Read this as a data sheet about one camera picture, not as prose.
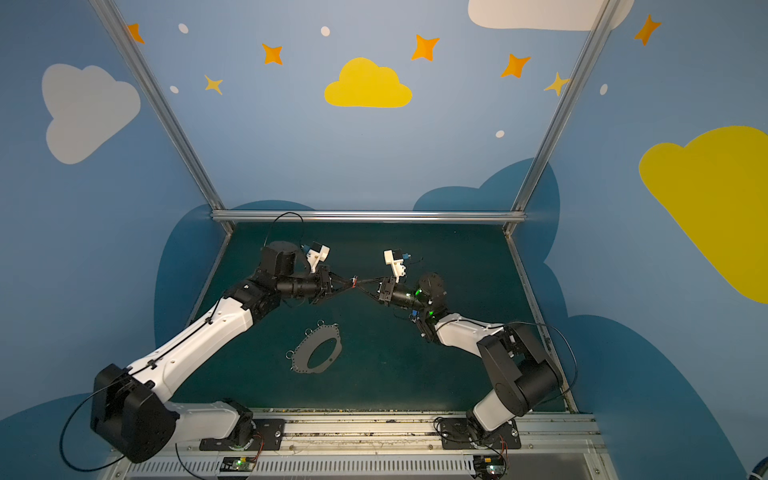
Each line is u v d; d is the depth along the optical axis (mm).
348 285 736
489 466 715
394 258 748
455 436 738
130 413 390
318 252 728
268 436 738
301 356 883
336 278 706
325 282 693
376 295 718
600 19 706
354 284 746
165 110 860
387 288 694
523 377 454
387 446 733
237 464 706
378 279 745
